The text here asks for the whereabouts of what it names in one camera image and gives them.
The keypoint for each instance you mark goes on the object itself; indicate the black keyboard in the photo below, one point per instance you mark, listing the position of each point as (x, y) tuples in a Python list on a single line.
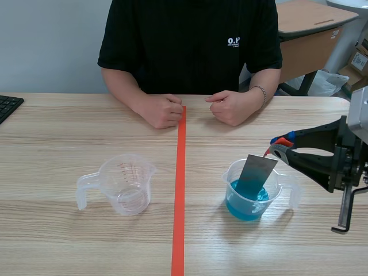
[(7, 107)]

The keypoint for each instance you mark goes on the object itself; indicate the white plastic bag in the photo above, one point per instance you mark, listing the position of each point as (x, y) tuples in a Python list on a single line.
[(327, 83)]

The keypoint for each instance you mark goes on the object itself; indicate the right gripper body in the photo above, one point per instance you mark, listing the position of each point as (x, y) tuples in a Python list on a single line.
[(349, 166)]

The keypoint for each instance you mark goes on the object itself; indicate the person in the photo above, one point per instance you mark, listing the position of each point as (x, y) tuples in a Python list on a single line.
[(184, 43)]

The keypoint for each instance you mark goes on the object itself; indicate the empty clear plastic beaker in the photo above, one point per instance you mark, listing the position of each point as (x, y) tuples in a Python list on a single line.
[(126, 187)]

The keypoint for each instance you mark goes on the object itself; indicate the person's right hand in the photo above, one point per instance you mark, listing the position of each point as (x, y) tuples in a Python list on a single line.
[(164, 110)]

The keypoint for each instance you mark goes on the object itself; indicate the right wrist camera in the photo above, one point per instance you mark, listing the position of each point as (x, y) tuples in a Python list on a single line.
[(359, 112)]

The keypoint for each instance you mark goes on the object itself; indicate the cardboard box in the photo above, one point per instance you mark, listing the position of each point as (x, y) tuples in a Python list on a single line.
[(355, 79), (359, 59)]

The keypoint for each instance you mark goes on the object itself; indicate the wooden desk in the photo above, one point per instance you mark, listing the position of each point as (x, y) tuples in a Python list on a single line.
[(304, 26)]

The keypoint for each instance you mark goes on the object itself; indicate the person's left hand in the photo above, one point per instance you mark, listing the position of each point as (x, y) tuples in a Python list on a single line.
[(233, 107)]

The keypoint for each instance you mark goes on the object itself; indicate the clear beaker with blue liquid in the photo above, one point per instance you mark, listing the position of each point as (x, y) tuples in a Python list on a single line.
[(244, 207)]

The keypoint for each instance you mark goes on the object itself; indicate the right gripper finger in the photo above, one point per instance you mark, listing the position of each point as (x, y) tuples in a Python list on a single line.
[(313, 169), (319, 136)]

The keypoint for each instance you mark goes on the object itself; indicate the grey metal plate orange strip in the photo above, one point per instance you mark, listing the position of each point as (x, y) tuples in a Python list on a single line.
[(256, 172)]

